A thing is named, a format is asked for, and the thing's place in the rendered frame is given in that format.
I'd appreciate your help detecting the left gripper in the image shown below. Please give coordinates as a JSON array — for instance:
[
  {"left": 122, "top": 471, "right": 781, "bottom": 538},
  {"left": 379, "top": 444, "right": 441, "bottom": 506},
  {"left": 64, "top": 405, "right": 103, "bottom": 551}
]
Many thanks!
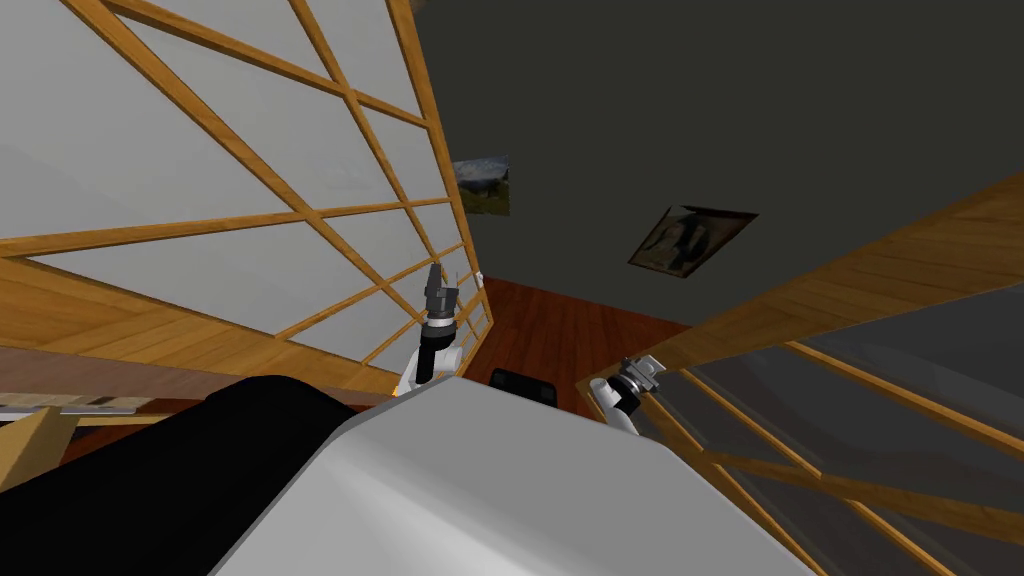
[{"left": 422, "top": 261, "right": 462, "bottom": 322}]

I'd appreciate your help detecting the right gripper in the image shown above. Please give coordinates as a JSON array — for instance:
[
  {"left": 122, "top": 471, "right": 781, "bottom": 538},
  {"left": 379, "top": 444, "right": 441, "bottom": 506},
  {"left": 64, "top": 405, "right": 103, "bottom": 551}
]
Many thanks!
[{"left": 620, "top": 356, "right": 668, "bottom": 394}]

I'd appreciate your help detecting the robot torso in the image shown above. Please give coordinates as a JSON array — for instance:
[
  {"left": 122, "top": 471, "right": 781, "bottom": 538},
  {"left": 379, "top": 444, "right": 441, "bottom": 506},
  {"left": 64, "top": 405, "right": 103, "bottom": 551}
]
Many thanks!
[{"left": 206, "top": 367, "right": 819, "bottom": 576}]

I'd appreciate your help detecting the dark wooden lattice door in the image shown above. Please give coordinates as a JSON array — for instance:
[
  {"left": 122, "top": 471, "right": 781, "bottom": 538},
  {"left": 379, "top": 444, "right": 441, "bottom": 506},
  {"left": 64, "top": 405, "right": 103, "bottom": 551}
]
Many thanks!
[{"left": 574, "top": 170, "right": 1024, "bottom": 576}]

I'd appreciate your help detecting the white wooden lattice door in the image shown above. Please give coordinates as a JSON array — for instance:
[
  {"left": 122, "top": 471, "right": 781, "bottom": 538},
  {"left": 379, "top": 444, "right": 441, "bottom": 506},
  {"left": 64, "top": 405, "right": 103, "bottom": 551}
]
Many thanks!
[{"left": 0, "top": 0, "right": 496, "bottom": 398}]

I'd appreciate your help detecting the landscape picture on wall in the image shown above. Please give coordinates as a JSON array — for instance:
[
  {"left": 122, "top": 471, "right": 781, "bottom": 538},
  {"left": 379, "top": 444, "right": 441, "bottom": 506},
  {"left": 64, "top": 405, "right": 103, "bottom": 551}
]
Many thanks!
[{"left": 451, "top": 155, "right": 512, "bottom": 217}]

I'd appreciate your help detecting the dark brown picture on wall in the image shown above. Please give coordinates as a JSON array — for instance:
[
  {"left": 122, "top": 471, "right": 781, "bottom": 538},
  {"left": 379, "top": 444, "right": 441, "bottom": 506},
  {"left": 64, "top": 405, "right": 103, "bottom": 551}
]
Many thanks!
[{"left": 626, "top": 204, "right": 760, "bottom": 280}]

